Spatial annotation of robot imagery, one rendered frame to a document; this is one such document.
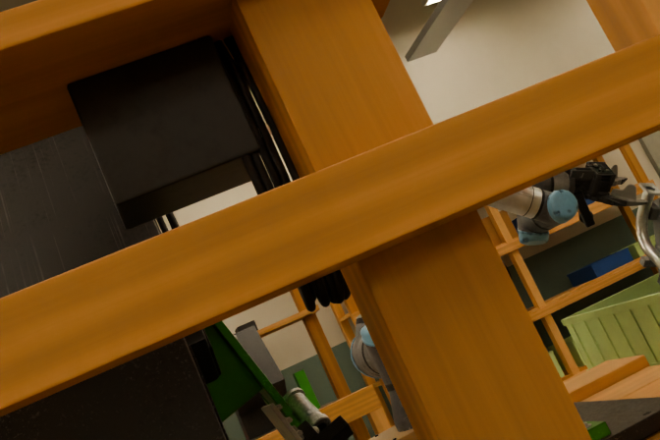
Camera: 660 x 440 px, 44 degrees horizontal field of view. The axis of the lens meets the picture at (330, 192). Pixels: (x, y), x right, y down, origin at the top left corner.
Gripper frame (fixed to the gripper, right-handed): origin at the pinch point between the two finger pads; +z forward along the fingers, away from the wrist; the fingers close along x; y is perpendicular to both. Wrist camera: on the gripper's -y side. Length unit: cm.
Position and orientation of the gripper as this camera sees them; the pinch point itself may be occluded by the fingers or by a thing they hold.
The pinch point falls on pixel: (634, 192)
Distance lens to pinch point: 230.3
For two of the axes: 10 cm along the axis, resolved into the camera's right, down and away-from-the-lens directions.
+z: 9.9, 0.1, 1.3
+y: 0.7, -8.7, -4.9
